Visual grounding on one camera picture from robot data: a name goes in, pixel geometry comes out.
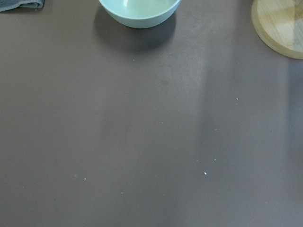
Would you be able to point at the light green bowl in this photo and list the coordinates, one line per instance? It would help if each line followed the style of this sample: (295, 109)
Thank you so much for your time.
(140, 13)

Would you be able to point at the wooden mug tree stand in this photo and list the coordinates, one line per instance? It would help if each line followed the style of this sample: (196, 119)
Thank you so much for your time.
(279, 24)

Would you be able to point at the grey folded cloth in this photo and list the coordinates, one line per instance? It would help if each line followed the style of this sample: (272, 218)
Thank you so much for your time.
(6, 5)

